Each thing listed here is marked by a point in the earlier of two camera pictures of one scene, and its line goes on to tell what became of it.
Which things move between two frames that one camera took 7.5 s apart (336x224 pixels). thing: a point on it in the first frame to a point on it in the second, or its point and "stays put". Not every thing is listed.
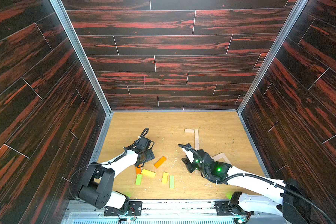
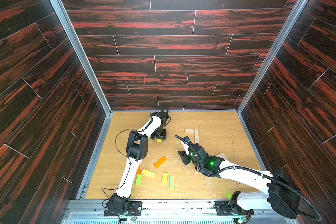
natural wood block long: (196, 139) stays put
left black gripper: (150, 156) to (164, 136)
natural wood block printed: (189, 130) stays put
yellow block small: (164, 177) stays put
